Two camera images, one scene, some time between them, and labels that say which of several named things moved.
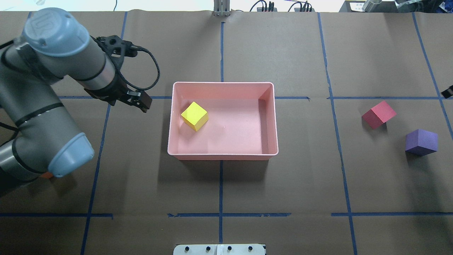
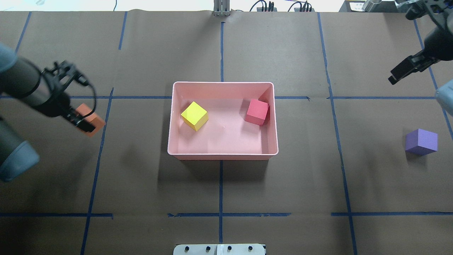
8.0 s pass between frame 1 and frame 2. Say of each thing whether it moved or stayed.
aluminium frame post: stayed
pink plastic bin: stayed
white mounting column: stayed
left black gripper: moved
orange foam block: moved
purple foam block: stayed
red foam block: moved
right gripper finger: moved
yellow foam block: stayed
